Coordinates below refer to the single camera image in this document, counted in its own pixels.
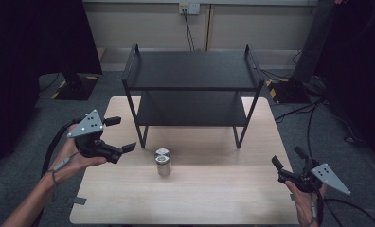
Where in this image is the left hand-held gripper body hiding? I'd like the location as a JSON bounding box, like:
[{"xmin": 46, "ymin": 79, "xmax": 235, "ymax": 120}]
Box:
[{"xmin": 66, "ymin": 109, "xmax": 124, "ymax": 165}]

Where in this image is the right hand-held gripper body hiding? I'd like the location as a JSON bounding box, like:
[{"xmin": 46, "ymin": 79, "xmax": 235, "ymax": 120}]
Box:
[{"xmin": 278, "ymin": 156, "xmax": 351, "ymax": 196}]

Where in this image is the silver metal jar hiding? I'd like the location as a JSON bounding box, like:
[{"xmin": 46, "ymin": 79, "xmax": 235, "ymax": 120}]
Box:
[{"xmin": 154, "ymin": 148, "xmax": 172, "ymax": 177}]

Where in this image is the person's right hand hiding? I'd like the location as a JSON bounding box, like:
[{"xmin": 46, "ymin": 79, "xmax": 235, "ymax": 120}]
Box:
[{"xmin": 284, "ymin": 181, "xmax": 328, "ymax": 227}]

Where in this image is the person's left hand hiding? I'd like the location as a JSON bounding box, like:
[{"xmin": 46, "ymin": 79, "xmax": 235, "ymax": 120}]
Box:
[{"xmin": 47, "ymin": 124, "xmax": 108, "ymax": 185}]

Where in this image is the black stand with striped base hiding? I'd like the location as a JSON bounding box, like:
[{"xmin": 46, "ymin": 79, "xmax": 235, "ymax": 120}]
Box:
[{"xmin": 50, "ymin": 64, "xmax": 100, "ymax": 101}]

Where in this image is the dark curtain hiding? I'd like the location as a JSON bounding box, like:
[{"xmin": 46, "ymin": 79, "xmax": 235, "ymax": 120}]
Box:
[
  {"xmin": 0, "ymin": 0, "xmax": 103, "ymax": 168},
  {"xmin": 314, "ymin": 0, "xmax": 375, "ymax": 173}
]

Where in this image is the black two-tier metal shelf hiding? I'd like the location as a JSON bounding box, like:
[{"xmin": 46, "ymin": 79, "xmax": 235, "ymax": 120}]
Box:
[{"xmin": 121, "ymin": 43, "xmax": 266, "ymax": 149}]

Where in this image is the black column stand striped base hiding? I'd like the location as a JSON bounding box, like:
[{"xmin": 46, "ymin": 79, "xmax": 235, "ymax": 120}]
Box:
[{"xmin": 265, "ymin": 0, "xmax": 339, "ymax": 105}]

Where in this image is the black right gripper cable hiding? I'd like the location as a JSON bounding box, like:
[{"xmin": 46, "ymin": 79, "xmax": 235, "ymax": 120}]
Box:
[{"xmin": 313, "ymin": 185, "xmax": 375, "ymax": 227}]

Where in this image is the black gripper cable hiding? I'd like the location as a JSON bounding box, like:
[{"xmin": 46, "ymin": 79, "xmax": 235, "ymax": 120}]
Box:
[
  {"xmin": 41, "ymin": 117, "xmax": 84, "ymax": 178},
  {"xmin": 313, "ymin": 185, "xmax": 375, "ymax": 227}
]

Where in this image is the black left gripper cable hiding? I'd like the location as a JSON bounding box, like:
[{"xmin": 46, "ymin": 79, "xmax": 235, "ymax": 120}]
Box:
[{"xmin": 41, "ymin": 117, "xmax": 84, "ymax": 178}]

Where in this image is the black floor cable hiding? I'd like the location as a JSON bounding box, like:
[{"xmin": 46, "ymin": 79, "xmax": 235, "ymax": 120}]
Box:
[{"xmin": 274, "ymin": 97, "xmax": 323, "ymax": 123}]

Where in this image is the grey wrist strap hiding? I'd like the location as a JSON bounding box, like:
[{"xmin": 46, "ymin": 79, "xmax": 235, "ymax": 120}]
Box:
[{"xmin": 46, "ymin": 152, "xmax": 80, "ymax": 202}]

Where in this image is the black wall socket cable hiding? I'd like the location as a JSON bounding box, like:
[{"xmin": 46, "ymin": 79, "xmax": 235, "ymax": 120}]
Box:
[{"xmin": 183, "ymin": 9, "xmax": 196, "ymax": 52}]

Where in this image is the white wall socket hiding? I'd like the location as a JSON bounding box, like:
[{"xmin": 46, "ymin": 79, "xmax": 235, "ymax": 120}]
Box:
[{"xmin": 178, "ymin": 2, "xmax": 201, "ymax": 16}]

